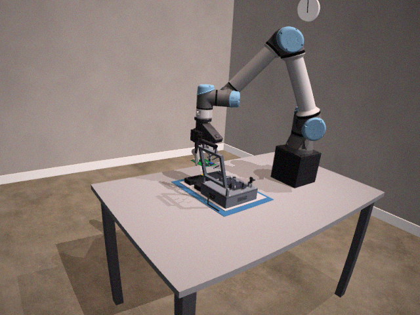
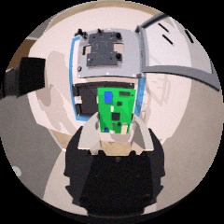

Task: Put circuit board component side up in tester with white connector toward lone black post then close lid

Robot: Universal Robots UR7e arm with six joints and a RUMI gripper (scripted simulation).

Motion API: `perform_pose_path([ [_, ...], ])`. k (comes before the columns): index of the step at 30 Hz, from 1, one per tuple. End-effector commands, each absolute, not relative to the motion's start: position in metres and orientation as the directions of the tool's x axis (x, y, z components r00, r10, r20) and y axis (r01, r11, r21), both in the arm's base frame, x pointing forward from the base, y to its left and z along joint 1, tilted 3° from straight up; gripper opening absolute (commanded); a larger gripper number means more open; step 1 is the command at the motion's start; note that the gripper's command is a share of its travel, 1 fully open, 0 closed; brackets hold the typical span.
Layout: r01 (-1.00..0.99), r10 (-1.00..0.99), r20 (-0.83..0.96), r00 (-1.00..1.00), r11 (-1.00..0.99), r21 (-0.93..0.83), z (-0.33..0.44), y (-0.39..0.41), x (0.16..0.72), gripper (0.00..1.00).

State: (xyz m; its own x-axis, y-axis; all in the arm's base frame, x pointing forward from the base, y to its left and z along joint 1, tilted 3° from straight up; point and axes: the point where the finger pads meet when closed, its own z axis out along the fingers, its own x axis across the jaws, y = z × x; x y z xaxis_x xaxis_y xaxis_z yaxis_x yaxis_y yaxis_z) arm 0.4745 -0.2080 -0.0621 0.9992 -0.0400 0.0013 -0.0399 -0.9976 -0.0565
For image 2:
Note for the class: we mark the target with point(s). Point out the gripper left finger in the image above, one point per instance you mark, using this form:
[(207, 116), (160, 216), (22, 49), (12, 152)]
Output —
[(86, 141)]

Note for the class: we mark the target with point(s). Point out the green circuit board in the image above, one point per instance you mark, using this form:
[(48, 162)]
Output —
[(115, 109)]

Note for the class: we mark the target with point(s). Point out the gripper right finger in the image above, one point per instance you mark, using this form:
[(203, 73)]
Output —
[(146, 143)]

